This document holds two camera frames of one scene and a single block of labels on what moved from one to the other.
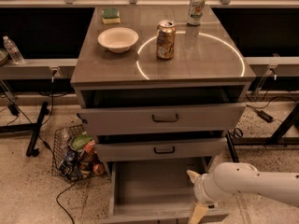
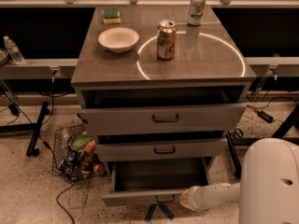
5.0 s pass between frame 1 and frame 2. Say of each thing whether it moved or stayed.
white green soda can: stayed
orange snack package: stayed
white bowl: stayed
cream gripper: moved
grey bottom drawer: moved
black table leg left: stayed
